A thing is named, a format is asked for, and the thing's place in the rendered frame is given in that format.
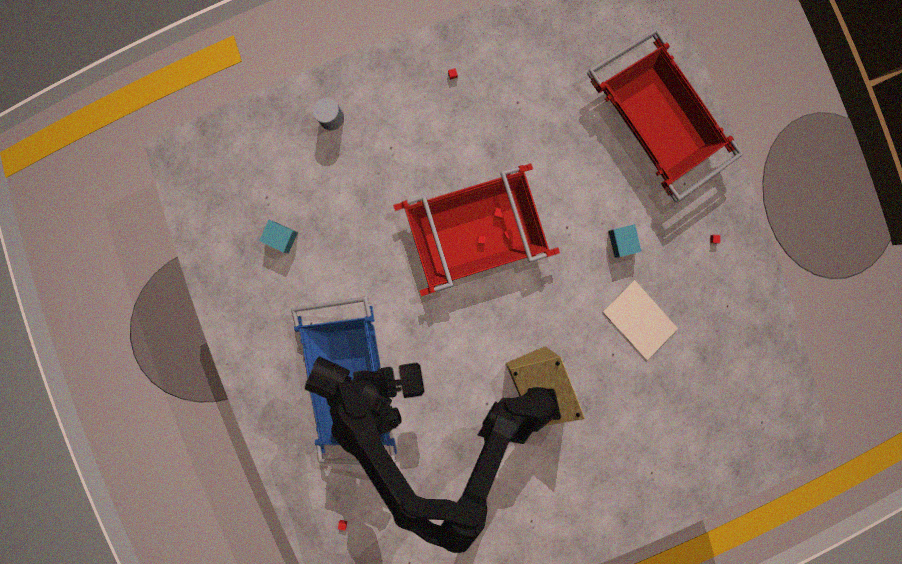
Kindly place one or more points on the teal block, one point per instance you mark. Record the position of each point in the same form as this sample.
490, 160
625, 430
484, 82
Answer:
624, 241
278, 236

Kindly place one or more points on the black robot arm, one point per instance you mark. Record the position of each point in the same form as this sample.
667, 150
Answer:
360, 413

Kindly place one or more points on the grey cylinder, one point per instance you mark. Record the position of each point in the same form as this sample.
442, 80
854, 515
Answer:
328, 114

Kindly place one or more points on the red plastic tray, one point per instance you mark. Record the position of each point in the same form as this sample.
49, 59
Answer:
461, 216

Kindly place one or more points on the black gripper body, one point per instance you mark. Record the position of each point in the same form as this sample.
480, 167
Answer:
411, 380

